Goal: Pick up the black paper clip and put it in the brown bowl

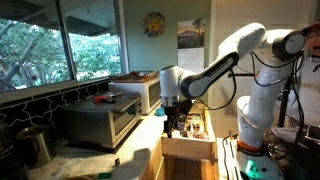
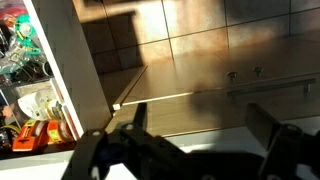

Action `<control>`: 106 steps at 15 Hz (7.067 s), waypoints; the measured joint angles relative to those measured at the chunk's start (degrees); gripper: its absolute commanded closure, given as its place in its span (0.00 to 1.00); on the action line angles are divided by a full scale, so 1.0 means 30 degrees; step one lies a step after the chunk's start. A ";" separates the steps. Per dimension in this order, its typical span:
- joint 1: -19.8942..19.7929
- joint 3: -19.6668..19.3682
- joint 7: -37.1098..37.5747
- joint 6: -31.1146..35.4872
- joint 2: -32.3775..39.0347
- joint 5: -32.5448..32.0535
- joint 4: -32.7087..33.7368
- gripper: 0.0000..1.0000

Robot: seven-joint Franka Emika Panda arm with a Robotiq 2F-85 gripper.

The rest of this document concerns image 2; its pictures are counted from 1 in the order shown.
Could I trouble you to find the orange tape dispenser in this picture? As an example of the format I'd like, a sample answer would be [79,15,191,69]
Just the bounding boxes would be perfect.
[12,119,49,152]

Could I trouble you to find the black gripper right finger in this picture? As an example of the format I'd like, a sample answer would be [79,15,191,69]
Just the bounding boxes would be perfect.
[245,103,320,180]

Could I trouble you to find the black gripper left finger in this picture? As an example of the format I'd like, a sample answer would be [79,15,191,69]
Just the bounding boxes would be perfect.
[62,103,187,180]

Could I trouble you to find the metal bar drawer handle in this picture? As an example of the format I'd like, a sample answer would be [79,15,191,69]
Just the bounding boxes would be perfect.
[227,78,316,98]

